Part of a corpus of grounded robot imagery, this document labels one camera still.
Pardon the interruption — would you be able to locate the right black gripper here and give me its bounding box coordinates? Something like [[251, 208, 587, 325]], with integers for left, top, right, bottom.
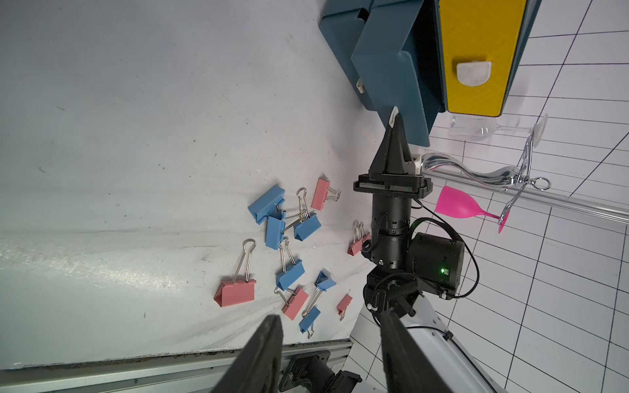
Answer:
[[353, 114, 432, 199]]

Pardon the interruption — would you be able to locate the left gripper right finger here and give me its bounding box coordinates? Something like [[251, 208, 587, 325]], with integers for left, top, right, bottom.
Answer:
[[380, 311, 440, 392]]

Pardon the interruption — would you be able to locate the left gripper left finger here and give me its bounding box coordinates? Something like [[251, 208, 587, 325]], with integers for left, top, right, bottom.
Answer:
[[212, 314, 283, 393]]

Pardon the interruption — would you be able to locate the blue clip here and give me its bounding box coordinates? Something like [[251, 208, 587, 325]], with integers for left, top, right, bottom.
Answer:
[[276, 237, 305, 291], [265, 211, 299, 250], [247, 185, 285, 224], [299, 306, 321, 339], [294, 188, 321, 242], [301, 270, 337, 318]]

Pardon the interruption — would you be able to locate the yellow top drawer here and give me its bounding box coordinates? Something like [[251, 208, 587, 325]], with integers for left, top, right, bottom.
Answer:
[[438, 1, 527, 117]]

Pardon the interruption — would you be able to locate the teal drawer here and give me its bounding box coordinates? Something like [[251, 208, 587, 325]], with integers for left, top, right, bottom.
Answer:
[[352, 1, 443, 147]]

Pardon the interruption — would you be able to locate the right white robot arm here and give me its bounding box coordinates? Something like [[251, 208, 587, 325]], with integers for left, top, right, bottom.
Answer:
[[353, 111, 504, 392]]

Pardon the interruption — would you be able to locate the teal drawer cabinet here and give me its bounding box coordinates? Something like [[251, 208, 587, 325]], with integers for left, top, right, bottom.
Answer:
[[319, 1, 540, 147]]

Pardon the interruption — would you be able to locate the pink plastic wine glass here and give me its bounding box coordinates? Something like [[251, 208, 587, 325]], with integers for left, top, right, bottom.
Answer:
[[435, 186, 512, 234]]

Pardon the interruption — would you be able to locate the clear wine glass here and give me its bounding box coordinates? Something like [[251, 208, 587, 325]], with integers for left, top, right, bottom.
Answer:
[[449, 114, 548, 147]]

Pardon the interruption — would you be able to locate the pink clip right upper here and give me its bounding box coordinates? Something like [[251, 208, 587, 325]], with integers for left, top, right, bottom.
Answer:
[[357, 222, 371, 243]]

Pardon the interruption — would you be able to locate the pink clip top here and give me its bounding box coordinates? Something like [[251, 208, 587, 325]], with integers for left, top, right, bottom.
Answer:
[[311, 178, 341, 211]]

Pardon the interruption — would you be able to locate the pink clip lower centre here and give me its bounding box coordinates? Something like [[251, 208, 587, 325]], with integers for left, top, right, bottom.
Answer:
[[274, 287, 309, 321]]

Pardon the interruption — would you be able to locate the pink clip front left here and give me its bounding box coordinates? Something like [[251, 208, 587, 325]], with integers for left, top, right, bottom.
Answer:
[[214, 238, 257, 307]]

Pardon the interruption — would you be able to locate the pink clip right pair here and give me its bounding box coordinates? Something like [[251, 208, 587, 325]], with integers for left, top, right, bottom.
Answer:
[[347, 220, 363, 256]]

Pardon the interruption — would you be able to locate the pink clip far right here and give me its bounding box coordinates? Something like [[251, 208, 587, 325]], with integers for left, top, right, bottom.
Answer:
[[337, 294, 353, 321]]

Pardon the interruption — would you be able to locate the chrome glass rack stand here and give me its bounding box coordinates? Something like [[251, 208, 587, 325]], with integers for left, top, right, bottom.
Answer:
[[420, 133, 551, 233]]

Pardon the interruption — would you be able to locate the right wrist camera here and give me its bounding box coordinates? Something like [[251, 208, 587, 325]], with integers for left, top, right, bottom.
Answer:
[[411, 154, 423, 175]]

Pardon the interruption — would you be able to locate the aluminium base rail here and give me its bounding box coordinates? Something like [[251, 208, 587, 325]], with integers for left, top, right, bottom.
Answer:
[[1, 342, 363, 392]]

